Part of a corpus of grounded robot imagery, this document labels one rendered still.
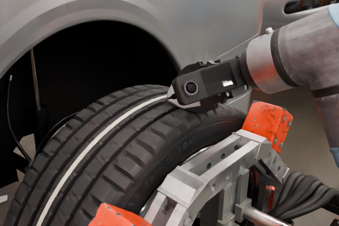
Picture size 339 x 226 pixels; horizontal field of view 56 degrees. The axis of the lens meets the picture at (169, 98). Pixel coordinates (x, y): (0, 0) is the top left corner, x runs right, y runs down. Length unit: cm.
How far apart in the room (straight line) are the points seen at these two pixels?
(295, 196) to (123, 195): 34
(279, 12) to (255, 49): 261
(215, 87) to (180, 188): 17
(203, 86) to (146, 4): 51
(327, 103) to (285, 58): 8
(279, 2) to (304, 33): 265
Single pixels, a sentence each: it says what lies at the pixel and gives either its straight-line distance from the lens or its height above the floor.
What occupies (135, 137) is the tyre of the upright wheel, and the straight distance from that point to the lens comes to 57.
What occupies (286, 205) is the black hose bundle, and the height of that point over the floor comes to 101.
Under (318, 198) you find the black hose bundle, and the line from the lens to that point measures 69.
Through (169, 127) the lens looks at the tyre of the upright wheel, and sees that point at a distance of 56.
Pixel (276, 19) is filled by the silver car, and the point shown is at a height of 103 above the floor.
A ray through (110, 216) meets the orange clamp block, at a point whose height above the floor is 112.
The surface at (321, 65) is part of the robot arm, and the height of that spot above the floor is 132.
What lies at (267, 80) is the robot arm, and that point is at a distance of 48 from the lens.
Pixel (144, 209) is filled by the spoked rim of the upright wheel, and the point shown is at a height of 105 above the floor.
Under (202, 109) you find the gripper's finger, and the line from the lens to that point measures 58.
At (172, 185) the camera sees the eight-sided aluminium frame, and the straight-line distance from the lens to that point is 52.
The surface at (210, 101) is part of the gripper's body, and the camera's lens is 56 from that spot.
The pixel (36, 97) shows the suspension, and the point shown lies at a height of 105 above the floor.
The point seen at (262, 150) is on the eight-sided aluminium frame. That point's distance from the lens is 66.
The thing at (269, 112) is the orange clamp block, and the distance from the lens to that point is 71.
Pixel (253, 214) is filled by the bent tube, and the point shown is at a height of 101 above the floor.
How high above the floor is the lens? 142
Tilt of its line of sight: 21 degrees down
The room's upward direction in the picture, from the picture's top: straight up
